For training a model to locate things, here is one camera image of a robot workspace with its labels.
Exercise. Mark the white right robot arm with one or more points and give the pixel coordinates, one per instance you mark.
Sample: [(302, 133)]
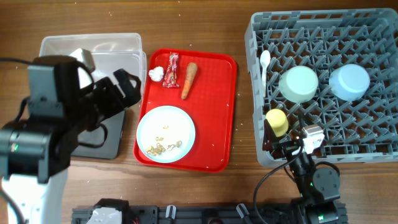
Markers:
[(318, 183)]

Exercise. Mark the peanut scraps on plate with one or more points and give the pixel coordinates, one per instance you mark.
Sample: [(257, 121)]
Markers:
[(162, 140)]

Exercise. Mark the mint green bowl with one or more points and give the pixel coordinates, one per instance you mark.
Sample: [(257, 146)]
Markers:
[(298, 84)]

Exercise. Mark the light blue bowl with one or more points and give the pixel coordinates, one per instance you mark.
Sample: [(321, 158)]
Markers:
[(349, 82)]

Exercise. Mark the orange carrot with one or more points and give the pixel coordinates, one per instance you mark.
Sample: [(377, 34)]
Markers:
[(190, 76)]

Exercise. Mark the clear plastic bin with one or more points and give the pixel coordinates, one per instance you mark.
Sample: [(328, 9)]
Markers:
[(110, 52)]

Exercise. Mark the black bin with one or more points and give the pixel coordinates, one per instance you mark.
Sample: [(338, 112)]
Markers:
[(110, 149)]

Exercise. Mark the white tissue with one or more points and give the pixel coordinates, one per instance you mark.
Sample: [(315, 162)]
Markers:
[(156, 74)]

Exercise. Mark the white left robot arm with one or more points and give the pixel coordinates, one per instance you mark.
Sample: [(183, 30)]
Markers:
[(36, 152)]

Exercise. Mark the red plastic tray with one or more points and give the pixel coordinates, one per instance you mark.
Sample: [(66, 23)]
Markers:
[(208, 111)]

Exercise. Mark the grey dishwasher rack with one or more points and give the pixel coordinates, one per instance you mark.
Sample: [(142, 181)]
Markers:
[(364, 130)]

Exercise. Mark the red candy wrapper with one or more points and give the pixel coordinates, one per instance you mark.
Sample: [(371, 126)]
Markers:
[(170, 77)]

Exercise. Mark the white plastic spoon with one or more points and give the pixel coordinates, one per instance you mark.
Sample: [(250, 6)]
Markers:
[(264, 60)]

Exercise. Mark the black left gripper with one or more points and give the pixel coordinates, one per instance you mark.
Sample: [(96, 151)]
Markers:
[(104, 87)]

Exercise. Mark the yellow plastic cup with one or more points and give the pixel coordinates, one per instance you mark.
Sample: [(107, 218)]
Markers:
[(278, 121)]

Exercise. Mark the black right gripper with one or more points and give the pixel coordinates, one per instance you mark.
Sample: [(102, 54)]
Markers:
[(286, 146)]

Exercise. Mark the light blue plate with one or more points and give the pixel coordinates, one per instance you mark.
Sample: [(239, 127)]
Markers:
[(171, 116)]

